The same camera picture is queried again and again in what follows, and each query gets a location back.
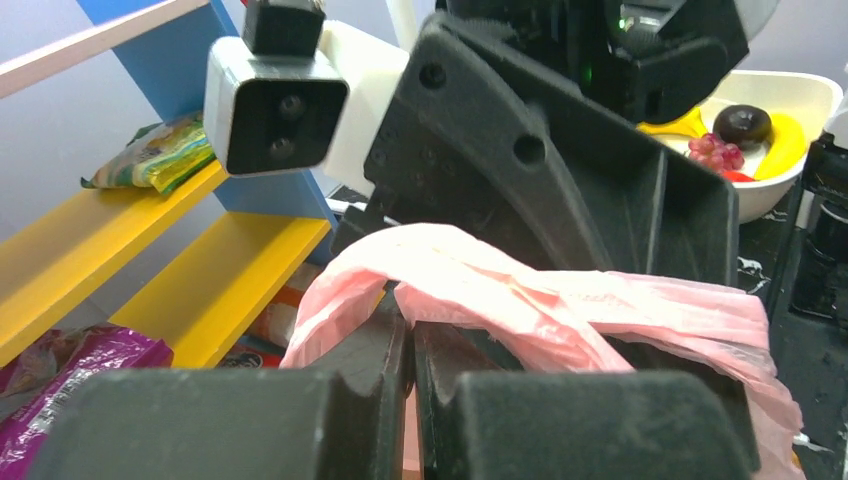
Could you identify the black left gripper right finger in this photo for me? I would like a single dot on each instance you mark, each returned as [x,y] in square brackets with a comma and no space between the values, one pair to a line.
[442,354]

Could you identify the orange white snack packet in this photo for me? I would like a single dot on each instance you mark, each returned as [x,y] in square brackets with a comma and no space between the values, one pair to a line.
[275,323]

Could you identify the blue pink yellow shelf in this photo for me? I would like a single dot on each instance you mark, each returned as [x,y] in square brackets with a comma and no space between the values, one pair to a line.
[193,267]

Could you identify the red Kopiko snack bag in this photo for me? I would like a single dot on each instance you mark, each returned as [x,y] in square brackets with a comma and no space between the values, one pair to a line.
[252,356]

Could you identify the red strawberry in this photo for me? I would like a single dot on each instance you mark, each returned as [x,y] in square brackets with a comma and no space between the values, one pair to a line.
[736,176]

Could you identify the yellow banana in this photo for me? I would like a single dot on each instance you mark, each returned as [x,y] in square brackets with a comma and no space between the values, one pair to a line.
[787,145]
[690,125]

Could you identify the green yellow snack bag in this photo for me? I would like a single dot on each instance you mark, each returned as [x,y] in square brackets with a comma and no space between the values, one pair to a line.
[160,156]

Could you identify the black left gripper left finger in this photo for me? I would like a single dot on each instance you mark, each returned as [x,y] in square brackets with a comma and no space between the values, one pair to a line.
[363,425]

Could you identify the red grape bunch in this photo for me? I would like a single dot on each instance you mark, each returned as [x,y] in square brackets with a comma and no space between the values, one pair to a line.
[711,152]

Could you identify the white fruit tray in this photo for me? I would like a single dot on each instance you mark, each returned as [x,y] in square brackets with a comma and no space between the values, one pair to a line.
[799,105]

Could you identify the small magenta snack packet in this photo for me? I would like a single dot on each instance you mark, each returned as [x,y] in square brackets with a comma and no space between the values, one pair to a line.
[36,385]

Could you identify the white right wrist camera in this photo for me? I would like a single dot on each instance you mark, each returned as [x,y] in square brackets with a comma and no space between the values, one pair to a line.
[297,91]

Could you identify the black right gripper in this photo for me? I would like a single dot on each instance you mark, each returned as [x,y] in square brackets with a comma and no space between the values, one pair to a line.
[480,136]

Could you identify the dark avocado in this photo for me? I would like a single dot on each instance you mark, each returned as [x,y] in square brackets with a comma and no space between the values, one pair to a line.
[745,126]

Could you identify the pink plastic grocery bag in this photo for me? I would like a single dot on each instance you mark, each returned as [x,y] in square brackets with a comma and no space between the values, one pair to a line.
[553,321]

